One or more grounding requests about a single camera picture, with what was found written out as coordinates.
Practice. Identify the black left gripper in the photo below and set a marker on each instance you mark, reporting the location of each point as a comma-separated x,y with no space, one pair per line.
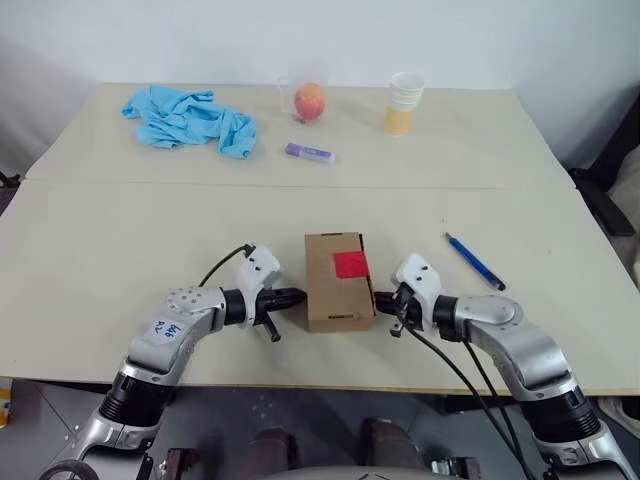
270,300

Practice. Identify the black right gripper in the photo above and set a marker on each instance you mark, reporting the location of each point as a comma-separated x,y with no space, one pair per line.
403,306

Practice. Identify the brown cardboard box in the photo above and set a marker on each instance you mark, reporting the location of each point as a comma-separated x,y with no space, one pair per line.
330,300

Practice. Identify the blue pen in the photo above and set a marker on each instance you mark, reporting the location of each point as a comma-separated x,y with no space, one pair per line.
475,261

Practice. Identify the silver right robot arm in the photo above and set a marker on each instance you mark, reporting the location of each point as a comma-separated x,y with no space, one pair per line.
525,350

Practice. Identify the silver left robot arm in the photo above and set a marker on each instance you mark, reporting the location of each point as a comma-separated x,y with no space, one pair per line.
200,310

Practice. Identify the red tape patch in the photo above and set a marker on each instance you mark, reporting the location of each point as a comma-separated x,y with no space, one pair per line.
350,265

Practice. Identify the white handwritten label sticker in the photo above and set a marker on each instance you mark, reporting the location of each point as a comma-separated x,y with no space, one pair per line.
167,332

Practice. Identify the purple marker pen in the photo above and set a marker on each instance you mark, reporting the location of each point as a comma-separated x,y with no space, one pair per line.
310,153

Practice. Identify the grey robot torso rim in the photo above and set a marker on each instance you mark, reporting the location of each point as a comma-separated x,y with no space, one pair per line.
300,474

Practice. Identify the yellow paper cup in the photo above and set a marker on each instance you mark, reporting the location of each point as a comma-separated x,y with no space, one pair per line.
399,121

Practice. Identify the red yellow apple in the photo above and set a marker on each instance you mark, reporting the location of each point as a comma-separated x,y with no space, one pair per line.
310,101

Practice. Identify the light blue crumpled cloth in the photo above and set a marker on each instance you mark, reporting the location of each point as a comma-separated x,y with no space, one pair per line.
190,117

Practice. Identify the white paper cup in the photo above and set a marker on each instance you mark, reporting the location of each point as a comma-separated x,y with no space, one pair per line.
406,90

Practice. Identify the black chair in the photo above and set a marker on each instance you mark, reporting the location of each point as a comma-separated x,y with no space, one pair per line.
600,200

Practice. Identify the black stand leg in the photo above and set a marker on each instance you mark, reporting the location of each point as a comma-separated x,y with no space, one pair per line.
9,179

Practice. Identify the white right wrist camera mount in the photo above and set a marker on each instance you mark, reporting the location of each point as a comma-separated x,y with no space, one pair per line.
420,275

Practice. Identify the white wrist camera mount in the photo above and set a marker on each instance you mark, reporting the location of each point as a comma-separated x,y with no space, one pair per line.
420,275
257,270

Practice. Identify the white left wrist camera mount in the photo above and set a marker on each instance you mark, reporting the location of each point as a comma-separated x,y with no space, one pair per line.
257,270

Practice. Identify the metal bracket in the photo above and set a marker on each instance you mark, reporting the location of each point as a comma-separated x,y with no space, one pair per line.
179,462
457,469

